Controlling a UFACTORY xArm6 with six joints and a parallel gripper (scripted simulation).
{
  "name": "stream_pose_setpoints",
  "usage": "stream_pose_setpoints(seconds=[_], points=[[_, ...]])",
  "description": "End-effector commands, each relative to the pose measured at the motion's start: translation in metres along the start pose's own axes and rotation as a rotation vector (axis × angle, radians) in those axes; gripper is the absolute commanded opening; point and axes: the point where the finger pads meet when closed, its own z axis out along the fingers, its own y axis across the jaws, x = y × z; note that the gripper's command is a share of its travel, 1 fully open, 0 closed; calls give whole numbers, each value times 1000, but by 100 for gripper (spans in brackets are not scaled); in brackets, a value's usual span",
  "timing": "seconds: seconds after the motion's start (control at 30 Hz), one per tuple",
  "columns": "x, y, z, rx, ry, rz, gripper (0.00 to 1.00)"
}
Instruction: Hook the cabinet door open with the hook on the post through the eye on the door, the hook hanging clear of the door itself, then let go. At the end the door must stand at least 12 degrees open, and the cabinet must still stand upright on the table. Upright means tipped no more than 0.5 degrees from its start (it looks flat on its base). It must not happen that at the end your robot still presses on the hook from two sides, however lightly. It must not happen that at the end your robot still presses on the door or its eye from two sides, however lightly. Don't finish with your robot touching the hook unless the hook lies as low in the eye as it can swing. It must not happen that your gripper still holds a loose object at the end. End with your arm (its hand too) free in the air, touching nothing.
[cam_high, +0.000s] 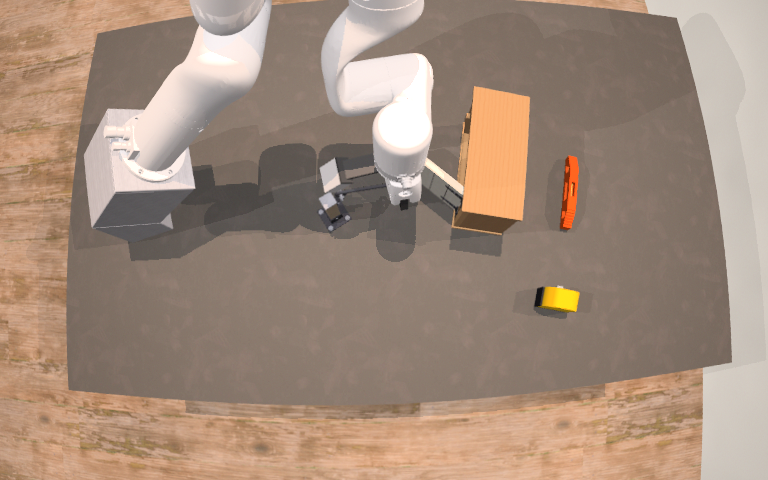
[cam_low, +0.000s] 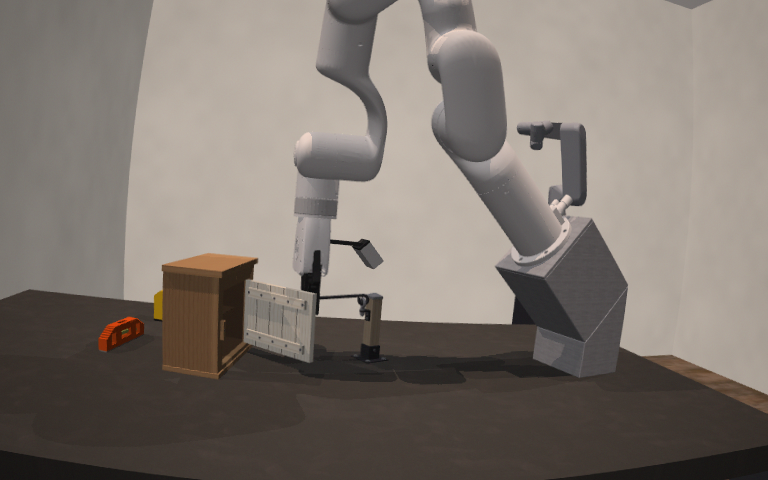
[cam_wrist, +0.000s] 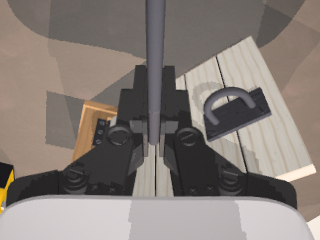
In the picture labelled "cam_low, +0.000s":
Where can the small brown wooden cabinet with white door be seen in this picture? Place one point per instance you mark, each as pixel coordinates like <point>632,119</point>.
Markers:
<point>194,332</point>

